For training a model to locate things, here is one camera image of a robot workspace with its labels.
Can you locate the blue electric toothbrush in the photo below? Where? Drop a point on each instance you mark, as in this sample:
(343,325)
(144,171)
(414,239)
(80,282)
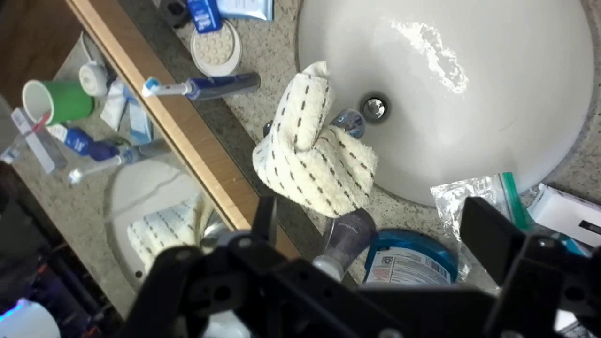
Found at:
(204,89)

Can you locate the small clear soap bottle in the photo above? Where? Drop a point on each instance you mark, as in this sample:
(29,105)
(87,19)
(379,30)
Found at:
(345,239)

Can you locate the round white soap dish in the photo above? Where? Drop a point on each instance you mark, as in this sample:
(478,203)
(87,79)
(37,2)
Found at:
(217,53)

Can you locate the blue white tube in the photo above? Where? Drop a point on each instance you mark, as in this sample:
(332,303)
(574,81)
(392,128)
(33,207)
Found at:
(262,10)

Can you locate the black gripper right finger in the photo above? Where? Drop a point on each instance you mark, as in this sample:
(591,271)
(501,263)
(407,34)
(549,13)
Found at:
(538,278)

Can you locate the clear plastic zip bag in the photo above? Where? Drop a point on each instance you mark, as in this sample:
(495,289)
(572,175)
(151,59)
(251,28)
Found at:
(482,211)

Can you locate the cream patterned towel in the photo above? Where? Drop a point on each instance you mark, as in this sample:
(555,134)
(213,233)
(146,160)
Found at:
(309,160)

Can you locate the blue mouthwash bottle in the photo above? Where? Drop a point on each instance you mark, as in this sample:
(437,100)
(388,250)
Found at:
(409,258)

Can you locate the white oval sink basin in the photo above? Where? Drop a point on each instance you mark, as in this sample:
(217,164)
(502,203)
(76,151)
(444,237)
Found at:
(457,89)

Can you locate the small white tube box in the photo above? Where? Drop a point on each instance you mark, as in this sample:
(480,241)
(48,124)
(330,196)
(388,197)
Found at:
(568,214)

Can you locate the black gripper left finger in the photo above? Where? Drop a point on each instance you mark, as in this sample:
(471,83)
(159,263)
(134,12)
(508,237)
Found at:
(185,288)

